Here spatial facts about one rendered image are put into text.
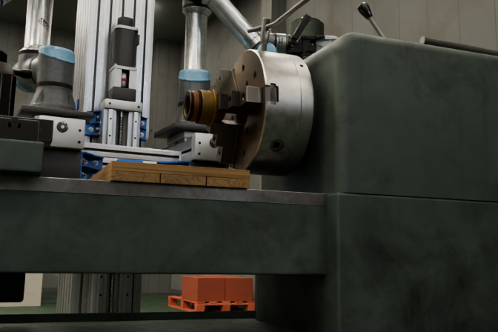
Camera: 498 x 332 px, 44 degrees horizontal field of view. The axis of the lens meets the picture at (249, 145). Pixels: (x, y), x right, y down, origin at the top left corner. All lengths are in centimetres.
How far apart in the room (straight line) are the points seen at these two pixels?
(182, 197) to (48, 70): 94
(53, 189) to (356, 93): 71
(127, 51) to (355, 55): 105
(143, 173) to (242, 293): 687
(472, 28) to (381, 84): 440
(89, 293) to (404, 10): 505
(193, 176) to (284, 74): 35
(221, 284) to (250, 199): 666
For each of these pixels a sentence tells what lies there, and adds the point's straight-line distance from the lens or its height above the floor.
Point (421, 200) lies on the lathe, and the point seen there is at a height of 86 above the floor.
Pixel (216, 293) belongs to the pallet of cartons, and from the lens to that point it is 800.
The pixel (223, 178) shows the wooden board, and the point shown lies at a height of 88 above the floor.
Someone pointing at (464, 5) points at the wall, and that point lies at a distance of 604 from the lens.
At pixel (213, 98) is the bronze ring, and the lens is 152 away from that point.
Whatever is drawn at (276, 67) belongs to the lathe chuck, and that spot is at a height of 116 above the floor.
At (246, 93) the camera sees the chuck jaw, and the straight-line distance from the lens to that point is 145.
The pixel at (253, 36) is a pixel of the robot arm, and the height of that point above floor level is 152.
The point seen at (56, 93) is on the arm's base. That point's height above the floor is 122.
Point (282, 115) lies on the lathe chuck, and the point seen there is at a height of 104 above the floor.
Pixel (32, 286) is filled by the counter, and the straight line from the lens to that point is 892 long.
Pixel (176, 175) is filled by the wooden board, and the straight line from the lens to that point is 132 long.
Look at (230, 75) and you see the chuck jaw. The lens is 165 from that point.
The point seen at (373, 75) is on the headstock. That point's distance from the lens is 152.
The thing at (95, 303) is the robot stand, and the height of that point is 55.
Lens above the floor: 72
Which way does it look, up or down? 10 degrees up
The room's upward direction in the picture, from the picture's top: 1 degrees clockwise
